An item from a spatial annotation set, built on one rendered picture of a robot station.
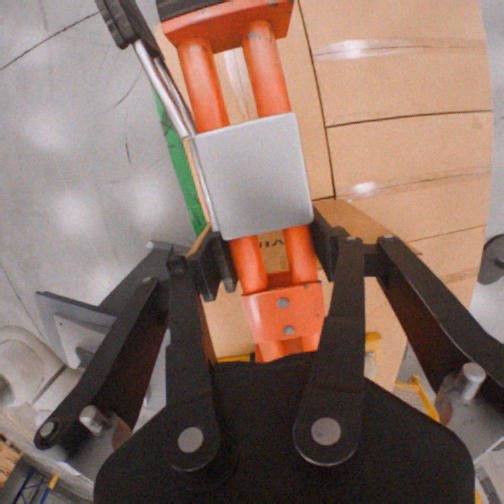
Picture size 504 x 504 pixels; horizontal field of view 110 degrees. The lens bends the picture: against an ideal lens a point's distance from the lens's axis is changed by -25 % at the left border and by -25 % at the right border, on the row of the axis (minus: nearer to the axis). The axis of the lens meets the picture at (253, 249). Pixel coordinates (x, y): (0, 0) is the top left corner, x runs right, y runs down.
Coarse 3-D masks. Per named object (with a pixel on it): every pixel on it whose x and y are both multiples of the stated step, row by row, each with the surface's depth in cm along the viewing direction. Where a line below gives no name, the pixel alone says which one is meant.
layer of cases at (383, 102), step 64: (320, 0) 46; (384, 0) 44; (448, 0) 41; (320, 64) 53; (384, 64) 52; (448, 64) 50; (320, 128) 60; (384, 128) 59; (448, 128) 57; (320, 192) 67; (384, 192) 66; (448, 192) 65; (448, 256) 74
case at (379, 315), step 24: (336, 216) 53; (360, 216) 51; (264, 240) 47; (264, 264) 37; (240, 288) 34; (216, 312) 36; (240, 312) 36; (384, 312) 36; (216, 336) 38; (240, 336) 38; (384, 336) 38; (384, 360) 40; (384, 384) 43
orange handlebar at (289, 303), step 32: (256, 32) 11; (192, 64) 12; (256, 64) 12; (192, 96) 13; (256, 96) 13; (288, 96) 13; (256, 256) 17; (288, 256) 17; (256, 288) 18; (288, 288) 17; (320, 288) 17; (256, 320) 18; (288, 320) 18; (320, 320) 18
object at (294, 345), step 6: (282, 342) 24; (288, 342) 24; (294, 342) 24; (300, 342) 24; (258, 348) 24; (288, 348) 23; (294, 348) 23; (300, 348) 23; (252, 354) 25; (258, 354) 24; (288, 354) 23; (252, 360) 24; (258, 360) 23
